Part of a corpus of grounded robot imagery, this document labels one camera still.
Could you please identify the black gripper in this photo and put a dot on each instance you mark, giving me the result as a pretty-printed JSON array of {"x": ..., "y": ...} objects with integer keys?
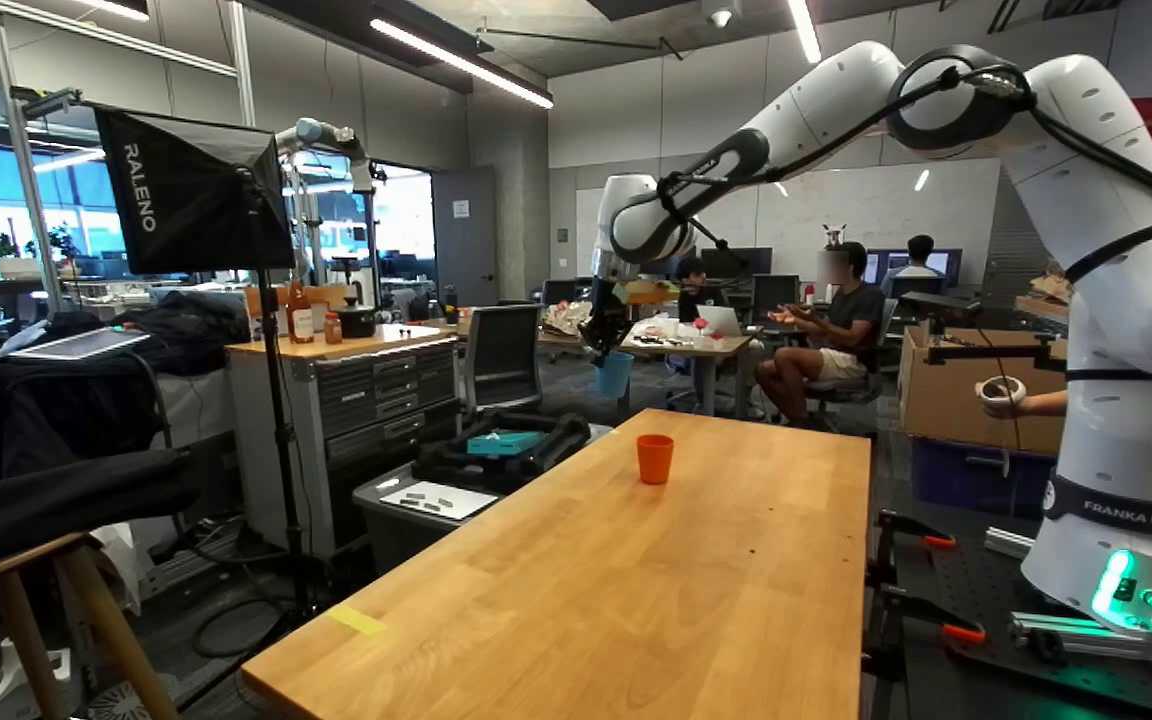
[{"x": 606, "y": 313}]

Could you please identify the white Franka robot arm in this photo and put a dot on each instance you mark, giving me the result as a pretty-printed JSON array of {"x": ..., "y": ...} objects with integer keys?
[{"x": 1139, "y": 332}]

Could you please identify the orange plastic cup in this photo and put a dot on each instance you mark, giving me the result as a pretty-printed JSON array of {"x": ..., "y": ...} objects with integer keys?
[{"x": 652, "y": 463}]

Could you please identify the person in black shirt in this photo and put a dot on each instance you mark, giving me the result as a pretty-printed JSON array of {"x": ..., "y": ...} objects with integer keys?
[{"x": 695, "y": 284}]

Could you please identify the small wooden work table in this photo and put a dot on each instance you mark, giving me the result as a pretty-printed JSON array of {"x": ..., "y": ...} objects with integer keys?
[{"x": 698, "y": 351}]

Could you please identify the grey door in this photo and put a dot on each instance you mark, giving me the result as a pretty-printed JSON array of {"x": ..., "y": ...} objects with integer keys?
[{"x": 466, "y": 235}]

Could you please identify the teal flat case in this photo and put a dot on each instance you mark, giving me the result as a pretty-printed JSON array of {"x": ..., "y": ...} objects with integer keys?
[{"x": 506, "y": 444}]

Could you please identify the seated person in dark shirt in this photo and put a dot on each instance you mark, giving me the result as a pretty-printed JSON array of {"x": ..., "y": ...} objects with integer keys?
[{"x": 840, "y": 324}]

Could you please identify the black device box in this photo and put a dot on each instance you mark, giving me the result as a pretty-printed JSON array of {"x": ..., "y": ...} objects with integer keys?
[{"x": 356, "y": 320}]

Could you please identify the grey drawer cabinet wooden top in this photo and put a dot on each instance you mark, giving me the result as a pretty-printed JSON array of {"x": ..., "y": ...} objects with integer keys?
[{"x": 348, "y": 403}]

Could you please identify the grey plastic bin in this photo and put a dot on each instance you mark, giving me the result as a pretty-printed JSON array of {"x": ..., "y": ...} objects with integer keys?
[{"x": 422, "y": 513}]

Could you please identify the red bottle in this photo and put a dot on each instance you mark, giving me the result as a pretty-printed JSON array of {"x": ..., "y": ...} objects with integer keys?
[{"x": 333, "y": 324}]

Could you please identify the person in white shirt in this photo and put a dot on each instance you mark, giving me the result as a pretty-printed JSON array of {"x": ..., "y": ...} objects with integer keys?
[{"x": 922, "y": 258}]

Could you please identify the black light stand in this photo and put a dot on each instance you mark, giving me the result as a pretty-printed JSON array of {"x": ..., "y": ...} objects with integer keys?
[{"x": 283, "y": 403}]

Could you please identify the large cardboard box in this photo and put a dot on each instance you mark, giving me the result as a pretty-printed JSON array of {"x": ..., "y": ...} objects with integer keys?
[{"x": 977, "y": 387}]

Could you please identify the yellow tape strip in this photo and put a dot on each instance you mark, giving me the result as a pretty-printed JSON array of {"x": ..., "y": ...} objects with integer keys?
[{"x": 363, "y": 621}]

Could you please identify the white tape roll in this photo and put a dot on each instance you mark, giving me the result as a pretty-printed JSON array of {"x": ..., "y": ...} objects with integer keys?
[{"x": 1002, "y": 391}]

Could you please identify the blue storage bin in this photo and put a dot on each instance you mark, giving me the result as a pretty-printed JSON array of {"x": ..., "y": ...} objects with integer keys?
[{"x": 982, "y": 476}]

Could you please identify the black softbox light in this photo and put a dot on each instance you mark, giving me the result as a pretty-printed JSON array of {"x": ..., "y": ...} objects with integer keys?
[{"x": 191, "y": 194}]

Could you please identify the silver laptop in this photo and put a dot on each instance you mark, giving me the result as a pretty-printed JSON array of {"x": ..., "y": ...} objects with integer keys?
[{"x": 78, "y": 346}]

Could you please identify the pile of black clothes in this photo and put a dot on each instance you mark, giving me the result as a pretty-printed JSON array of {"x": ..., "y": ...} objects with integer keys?
[{"x": 57, "y": 403}]

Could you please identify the aluminium extrusion bar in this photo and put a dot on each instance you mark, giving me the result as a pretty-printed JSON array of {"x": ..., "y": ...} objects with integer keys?
[{"x": 1099, "y": 625}]

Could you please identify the black cushion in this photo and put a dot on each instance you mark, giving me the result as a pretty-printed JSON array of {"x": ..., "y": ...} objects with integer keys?
[{"x": 41, "y": 507}]

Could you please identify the metal pole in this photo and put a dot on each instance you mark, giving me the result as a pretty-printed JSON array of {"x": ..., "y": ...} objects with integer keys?
[{"x": 23, "y": 161}]

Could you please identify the wooden stool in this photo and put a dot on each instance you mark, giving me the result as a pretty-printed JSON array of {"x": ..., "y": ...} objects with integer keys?
[{"x": 29, "y": 602}]

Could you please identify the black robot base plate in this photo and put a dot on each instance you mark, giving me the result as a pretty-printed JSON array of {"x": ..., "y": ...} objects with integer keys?
[{"x": 989, "y": 573}]

